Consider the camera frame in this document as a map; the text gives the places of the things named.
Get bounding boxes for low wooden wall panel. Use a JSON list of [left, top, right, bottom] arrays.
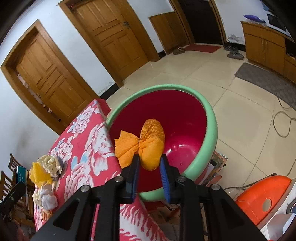
[[149, 11, 189, 55]]

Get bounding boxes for wooden cabinet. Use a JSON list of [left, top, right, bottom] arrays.
[[241, 21, 295, 83]]

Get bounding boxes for grey floor mat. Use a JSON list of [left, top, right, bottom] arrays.
[[235, 63, 295, 109]]

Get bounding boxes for red floral tablecloth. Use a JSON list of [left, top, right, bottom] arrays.
[[33, 98, 170, 241]]

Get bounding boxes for right wooden door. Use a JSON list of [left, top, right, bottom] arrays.
[[59, 1, 160, 87]]

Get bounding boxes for red door mat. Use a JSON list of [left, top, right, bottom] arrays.
[[183, 44, 221, 53]]

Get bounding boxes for orange plastic stool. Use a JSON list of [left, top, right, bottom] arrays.
[[235, 175, 292, 225]]

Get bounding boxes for wooden chair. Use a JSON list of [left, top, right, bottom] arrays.
[[8, 153, 28, 182]]

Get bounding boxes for yellow foam fruit net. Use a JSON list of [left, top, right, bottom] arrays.
[[29, 162, 53, 188]]

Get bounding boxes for orange mesh cloth wad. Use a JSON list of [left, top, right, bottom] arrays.
[[114, 118, 166, 171]]

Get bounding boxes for wooden door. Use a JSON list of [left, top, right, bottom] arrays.
[[1, 21, 99, 135], [59, 1, 160, 87]]

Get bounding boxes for left wooden door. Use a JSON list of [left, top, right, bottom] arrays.
[[1, 21, 99, 135]]

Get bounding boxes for grey floor cable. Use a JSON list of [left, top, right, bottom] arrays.
[[272, 92, 296, 138]]

